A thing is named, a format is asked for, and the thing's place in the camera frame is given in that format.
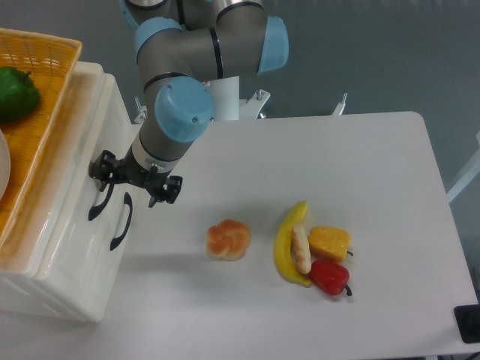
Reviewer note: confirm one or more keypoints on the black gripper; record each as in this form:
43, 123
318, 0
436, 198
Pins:
161, 187

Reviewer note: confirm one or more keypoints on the black top drawer handle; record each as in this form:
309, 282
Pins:
96, 210

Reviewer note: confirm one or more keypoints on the black drawer handle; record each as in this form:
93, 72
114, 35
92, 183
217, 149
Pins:
96, 210
124, 222

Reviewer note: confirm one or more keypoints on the white drawer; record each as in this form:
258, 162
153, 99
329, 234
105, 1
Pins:
77, 273

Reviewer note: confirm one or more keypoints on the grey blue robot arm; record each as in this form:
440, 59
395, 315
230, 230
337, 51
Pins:
179, 47

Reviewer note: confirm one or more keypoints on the white plastic drawer cabinet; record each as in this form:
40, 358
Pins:
22, 255

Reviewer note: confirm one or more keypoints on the toy bread roll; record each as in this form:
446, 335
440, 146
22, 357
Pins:
228, 240

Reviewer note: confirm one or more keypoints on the white plate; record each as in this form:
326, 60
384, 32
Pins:
5, 164

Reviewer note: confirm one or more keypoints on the green toy bell pepper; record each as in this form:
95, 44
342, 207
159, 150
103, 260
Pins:
19, 95

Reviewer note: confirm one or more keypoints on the orange woven basket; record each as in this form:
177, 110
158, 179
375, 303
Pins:
51, 61

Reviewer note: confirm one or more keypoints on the yellow toy banana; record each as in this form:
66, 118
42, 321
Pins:
283, 260

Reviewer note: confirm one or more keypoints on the toy baguette stick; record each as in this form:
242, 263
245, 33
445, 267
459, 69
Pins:
301, 249

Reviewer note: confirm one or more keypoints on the yellow toy bell pepper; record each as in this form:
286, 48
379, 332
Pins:
329, 242

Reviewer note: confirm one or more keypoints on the red toy bell pepper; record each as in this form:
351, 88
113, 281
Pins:
331, 277

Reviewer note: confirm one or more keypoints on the black device at edge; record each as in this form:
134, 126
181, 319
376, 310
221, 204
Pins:
467, 318

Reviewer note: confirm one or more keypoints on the black lower drawer handle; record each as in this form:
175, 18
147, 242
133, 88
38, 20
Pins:
124, 222

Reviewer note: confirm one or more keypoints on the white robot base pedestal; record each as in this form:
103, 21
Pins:
225, 93

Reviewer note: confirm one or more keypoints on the white frame bracket right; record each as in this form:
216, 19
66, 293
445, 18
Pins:
339, 109

